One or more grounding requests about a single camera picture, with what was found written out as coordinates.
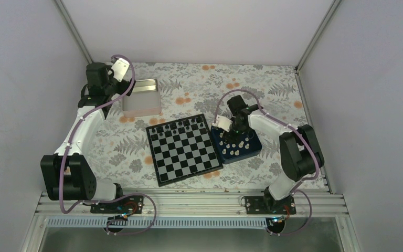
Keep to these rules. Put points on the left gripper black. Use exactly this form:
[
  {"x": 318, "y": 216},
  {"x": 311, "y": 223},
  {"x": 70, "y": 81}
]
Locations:
[{"x": 123, "y": 90}]

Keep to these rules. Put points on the dark blue tin box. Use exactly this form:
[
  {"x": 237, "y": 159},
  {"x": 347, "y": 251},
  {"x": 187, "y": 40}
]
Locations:
[{"x": 247, "y": 146}]

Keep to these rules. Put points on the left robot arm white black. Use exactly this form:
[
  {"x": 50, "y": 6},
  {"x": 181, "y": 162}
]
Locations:
[{"x": 80, "y": 183}]

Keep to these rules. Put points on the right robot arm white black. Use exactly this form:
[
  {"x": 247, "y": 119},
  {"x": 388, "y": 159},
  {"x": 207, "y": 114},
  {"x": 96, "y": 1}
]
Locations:
[{"x": 300, "y": 152}]

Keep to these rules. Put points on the black grey chess board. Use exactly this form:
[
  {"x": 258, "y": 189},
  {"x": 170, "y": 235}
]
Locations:
[{"x": 182, "y": 149}]

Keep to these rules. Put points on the silver metal tin tray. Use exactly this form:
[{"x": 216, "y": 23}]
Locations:
[{"x": 145, "y": 100}]

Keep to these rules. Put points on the floral patterned table mat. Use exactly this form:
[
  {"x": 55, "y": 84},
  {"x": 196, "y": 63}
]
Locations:
[{"x": 120, "y": 152}]

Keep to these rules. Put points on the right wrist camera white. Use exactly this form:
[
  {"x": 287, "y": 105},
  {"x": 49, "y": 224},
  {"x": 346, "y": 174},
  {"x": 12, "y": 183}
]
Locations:
[{"x": 222, "y": 122}]

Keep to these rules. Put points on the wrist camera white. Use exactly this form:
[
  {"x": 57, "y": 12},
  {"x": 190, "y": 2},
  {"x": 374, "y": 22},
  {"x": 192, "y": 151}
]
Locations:
[
  {"x": 120, "y": 68},
  {"x": 222, "y": 122}
]

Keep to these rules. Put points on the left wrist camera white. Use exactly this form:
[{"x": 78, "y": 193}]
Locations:
[{"x": 120, "y": 68}]

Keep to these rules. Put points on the aluminium corner post left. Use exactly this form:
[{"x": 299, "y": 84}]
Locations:
[{"x": 64, "y": 13}]

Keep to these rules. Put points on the aluminium corner post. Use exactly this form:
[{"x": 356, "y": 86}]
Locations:
[
  {"x": 317, "y": 35},
  {"x": 64, "y": 13}
]

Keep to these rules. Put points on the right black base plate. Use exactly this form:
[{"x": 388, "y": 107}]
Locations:
[{"x": 260, "y": 205}]

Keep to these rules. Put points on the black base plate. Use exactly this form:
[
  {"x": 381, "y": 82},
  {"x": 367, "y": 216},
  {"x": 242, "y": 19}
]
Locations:
[
  {"x": 260, "y": 205},
  {"x": 129, "y": 205}
]

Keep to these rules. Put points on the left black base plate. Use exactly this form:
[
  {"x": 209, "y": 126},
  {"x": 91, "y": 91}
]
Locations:
[{"x": 129, "y": 205}]

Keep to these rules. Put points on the aluminium rail frame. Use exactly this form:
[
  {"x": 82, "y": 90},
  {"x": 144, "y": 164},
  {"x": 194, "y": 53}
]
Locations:
[{"x": 230, "y": 203}]

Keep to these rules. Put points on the aluminium corner post right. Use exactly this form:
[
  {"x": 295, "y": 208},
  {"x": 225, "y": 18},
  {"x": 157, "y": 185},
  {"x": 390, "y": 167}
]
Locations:
[{"x": 317, "y": 35}]

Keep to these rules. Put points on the grey slotted cable duct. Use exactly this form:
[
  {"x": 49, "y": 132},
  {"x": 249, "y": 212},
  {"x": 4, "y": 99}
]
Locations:
[{"x": 159, "y": 222}]

